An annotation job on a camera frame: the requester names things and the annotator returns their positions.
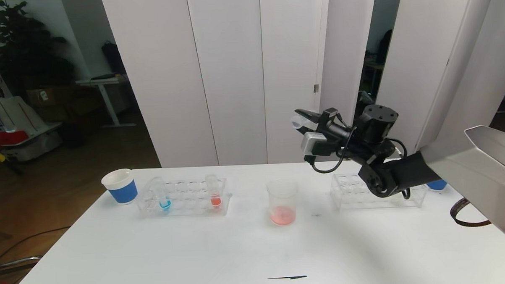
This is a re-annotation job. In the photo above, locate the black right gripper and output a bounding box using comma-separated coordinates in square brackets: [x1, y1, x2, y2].
[294, 107, 353, 141]

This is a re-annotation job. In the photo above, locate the test tube with blue pigment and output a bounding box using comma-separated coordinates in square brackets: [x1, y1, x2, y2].
[152, 176, 172, 211]

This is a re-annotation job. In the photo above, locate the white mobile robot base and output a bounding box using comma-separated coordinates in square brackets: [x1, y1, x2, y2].
[0, 34, 65, 164]

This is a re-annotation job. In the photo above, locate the clear acrylic test tube rack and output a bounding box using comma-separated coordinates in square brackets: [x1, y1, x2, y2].
[329, 170, 428, 211]
[136, 177, 230, 219]

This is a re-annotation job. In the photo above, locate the clear glass beaker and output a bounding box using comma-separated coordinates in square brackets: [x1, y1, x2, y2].
[266, 178, 300, 227]

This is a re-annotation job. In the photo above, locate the white folding partition panel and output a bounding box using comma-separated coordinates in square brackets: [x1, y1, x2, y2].
[310, 0, 383, 162]
[356, 0, 502, 160]
[101, 0, 335, 170]
[426, 0, 505, 156]

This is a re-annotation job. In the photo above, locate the black bag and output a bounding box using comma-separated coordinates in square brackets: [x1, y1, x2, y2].
[101, 41, 127, 76]

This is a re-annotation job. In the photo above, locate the white standing desk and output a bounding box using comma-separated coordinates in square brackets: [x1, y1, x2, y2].
[76, 76, 137, 130]

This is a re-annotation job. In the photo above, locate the brown cardboard box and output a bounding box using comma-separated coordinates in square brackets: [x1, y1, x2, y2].
[26, 87, 67, 108]

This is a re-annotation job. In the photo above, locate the dark green potted plant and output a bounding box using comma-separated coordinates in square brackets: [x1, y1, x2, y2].
[0, 0, 77, 100]

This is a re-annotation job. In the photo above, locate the red plastic box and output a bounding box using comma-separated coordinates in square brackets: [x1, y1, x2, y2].
[0, 131, 29, 147]

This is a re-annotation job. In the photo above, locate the metal chair leg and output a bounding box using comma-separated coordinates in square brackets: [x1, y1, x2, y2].
[0, 257, 43, 277]

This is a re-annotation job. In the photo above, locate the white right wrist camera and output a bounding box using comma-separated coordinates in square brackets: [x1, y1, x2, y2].
[300, 131, 328, 158]

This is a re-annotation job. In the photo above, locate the black right camera cable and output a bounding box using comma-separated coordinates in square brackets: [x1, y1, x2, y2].
[305, 128, 359, 175]

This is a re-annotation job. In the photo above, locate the brown strap loop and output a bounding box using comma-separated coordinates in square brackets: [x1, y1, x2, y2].
[450, 197, 491, 228]

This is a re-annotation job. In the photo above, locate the black floor cable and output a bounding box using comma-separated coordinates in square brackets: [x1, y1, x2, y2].
[0, 227, 72, 269]

